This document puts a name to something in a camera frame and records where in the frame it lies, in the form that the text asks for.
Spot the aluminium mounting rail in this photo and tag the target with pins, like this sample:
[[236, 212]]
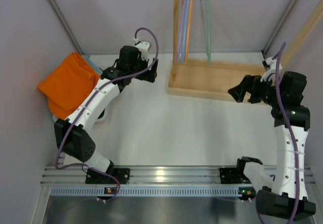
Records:
[[146, 181]]

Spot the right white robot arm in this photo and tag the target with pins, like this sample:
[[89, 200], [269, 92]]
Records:
[[284, 196]]

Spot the orange plastic hanger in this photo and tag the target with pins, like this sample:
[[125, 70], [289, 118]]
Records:
[[188, 30]]

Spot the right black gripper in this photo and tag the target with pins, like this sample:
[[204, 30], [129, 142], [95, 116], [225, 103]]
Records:
[[251, 88]]

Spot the wooden clothes rack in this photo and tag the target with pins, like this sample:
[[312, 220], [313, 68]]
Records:
[[196, 78]]

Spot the light blue folded cloth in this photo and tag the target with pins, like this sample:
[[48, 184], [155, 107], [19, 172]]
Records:
[[93, 65]]

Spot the orange trousers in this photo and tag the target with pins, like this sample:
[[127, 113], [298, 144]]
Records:
[[69, 85]]

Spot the purple plastic hanger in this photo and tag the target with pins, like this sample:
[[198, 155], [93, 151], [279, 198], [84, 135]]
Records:
[[183, 4]]

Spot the green plastic hanger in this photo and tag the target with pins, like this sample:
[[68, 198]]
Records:
[[207, 30]]

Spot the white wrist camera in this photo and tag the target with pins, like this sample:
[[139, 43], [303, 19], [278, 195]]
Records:
[[270, 69], [144, 47]]

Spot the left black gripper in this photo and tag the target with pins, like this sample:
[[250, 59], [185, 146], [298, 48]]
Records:
[[150, 72]]

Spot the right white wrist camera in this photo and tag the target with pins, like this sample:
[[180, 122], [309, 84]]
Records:
[[270, 69]]

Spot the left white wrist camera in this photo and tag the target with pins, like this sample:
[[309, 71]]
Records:
[[144, 47]]

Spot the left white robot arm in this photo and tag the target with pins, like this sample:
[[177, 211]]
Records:
[[72, 133]]

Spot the blue plastic hanger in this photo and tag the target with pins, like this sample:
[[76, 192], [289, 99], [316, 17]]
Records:
[[185, 31]]

